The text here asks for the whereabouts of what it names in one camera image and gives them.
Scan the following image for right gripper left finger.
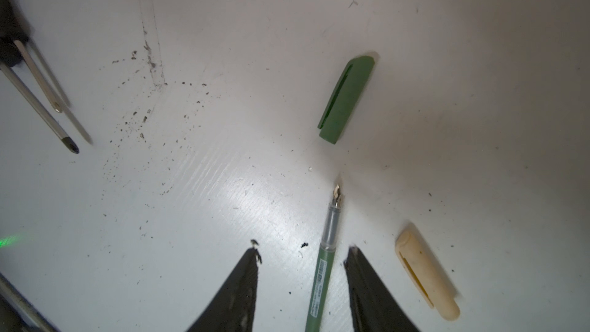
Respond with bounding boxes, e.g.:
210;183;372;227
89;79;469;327
187;239;262;332

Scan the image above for green pen cap near centre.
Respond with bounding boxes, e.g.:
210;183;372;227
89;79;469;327
318;55;376;144

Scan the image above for green pen centre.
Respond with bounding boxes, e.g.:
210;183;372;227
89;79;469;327
305;184;343;332

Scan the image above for screwdrivers at left edge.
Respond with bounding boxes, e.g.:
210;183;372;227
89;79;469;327
0;0;93;155

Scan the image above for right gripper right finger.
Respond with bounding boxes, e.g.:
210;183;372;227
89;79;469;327
344;246;419;332

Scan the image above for beige pen cap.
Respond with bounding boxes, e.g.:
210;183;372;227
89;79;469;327
395;228;460;321

